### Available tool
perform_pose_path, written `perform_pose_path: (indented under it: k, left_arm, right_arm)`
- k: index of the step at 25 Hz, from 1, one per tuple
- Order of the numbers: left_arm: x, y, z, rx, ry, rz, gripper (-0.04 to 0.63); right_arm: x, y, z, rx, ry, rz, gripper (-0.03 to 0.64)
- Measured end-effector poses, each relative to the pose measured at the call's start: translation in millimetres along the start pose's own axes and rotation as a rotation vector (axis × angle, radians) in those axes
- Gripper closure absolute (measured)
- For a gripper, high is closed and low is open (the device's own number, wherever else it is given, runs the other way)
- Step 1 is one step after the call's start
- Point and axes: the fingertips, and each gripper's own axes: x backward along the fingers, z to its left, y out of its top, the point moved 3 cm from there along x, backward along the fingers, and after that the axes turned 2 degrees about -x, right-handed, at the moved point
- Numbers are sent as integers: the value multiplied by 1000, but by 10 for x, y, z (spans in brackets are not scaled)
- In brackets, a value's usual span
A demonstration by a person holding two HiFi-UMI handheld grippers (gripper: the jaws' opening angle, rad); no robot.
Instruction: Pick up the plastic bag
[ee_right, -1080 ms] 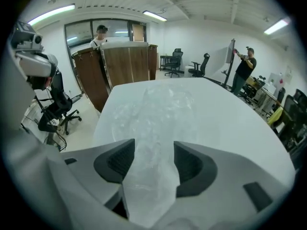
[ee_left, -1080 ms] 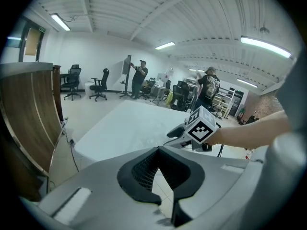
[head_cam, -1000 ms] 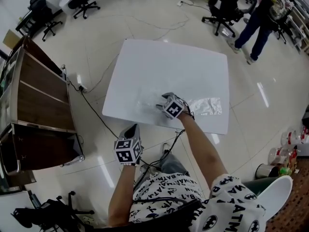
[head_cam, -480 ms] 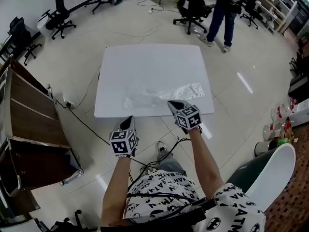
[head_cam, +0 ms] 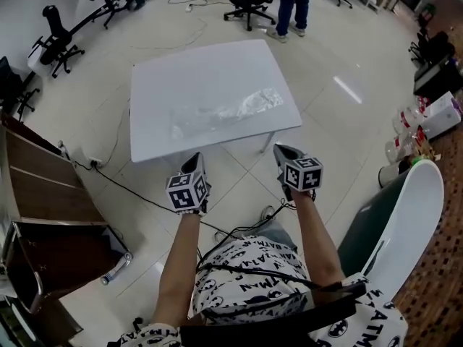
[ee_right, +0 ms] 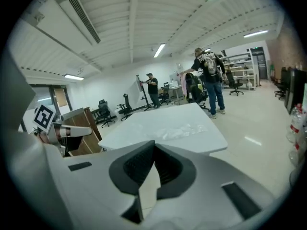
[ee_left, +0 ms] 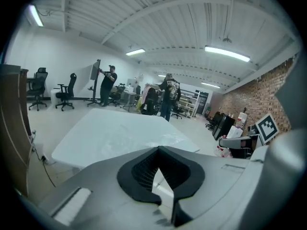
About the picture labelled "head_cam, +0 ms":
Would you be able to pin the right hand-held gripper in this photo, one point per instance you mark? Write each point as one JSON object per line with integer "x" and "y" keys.
{"x": 302, "y": 174}

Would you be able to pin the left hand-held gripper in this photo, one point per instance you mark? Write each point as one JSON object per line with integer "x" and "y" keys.
{"x": 184, "y": 193}

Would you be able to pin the clear plastic bag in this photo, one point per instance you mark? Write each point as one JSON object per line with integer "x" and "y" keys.
{"x": 253, "y": 103}

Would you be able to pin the person's left forearm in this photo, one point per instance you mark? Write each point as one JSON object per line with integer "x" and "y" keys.
{"x": 179, "y": 262}

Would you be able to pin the person's right forearm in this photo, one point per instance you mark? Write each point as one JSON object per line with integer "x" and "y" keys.
{"x": 316, "y": 240}

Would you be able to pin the person's grey shoe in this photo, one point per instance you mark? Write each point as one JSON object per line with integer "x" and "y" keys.
{"x": 268, "y": 212}
{"x": 221, "y": 236}

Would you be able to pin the person's grey jeans leg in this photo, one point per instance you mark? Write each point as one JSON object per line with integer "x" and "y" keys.
{"x": 276, "y": 235}

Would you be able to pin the dark green bin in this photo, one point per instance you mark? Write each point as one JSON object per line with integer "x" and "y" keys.
{"x": 372, "y": 226}

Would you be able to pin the white metal can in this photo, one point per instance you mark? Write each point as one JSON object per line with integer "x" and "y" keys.
{"x": 390, "y": 174}

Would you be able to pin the white power strip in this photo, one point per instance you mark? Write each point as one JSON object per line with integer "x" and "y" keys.
{"x": 96, "y": 162}
{"x": 188, "y": 8}

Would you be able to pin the person's patterned white shirt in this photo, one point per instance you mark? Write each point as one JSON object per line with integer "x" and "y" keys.
{"x": 253, "y": 266}

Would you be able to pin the cluster of clear plastic bottles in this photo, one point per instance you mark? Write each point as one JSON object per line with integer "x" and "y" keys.
{"x": 407, "y": 128}

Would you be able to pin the white plastic chair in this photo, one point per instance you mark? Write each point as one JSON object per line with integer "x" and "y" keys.
{"x": 416, "y": 208}

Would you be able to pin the white table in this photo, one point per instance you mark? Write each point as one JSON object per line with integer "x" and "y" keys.
{"x": 188, "y": 74}

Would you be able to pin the brown wooden cabinet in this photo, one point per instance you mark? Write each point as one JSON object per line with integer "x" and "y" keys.
{"x": 40, "y": 183}

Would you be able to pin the white cardboard box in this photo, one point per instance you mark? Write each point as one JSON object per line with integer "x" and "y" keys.
{"x": 445, "y": 116}

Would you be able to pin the white desk with black legs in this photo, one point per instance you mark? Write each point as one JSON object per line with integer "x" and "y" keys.
{"x": 105, "y": 4}

